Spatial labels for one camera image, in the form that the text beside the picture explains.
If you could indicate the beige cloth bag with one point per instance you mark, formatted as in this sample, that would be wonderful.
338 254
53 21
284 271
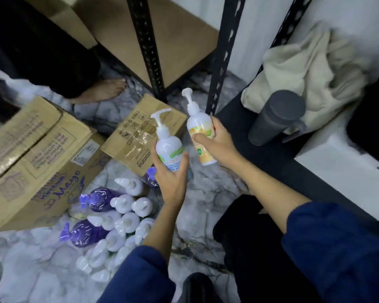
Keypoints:
309 69

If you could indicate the person's left thumb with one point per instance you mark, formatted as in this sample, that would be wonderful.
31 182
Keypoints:
183 164

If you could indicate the black metal shelf rack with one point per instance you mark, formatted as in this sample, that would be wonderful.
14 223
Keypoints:
145 44

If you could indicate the black bag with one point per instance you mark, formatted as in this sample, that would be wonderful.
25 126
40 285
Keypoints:
371 123

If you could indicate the white pump bottle yellow label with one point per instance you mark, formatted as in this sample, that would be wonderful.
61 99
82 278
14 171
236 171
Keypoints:
198 122

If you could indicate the person's right hand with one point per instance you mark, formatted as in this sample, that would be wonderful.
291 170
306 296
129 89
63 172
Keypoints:
222 148

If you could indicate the small taped cardboard box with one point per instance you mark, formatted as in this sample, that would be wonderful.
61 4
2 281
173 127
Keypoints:
135 135

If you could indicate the person's right forearm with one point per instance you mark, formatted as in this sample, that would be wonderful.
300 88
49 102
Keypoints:
271 195

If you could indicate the person's left hand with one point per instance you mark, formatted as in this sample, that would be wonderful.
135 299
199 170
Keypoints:
172 186

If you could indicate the white pump bottle green label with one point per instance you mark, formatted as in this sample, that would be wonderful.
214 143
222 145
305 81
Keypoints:
169 147

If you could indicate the white box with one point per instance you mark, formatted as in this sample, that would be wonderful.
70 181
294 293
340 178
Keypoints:
341 173

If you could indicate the large printed cardboard box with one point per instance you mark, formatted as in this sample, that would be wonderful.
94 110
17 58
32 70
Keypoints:
34 160

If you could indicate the person's black trousers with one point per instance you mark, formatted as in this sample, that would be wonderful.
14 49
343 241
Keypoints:
249 249
41 47

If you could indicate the person's right thumb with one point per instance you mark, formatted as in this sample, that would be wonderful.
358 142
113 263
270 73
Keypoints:
203 139

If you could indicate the pile of white pump bottles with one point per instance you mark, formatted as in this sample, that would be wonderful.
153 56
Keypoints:
126 222

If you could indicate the purple pump bottle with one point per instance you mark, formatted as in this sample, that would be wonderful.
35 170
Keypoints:
99 198
151 177
83 233

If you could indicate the black bench top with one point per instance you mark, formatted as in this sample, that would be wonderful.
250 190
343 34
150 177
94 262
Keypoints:
271 160

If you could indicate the person's left forearm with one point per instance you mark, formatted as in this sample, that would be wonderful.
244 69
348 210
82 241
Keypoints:
158 236

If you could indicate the plain brown cardboard box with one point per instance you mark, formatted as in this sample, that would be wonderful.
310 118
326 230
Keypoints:
66 18

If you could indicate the brown wooden shelf board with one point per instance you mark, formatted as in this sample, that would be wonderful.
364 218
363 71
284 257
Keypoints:
177 34

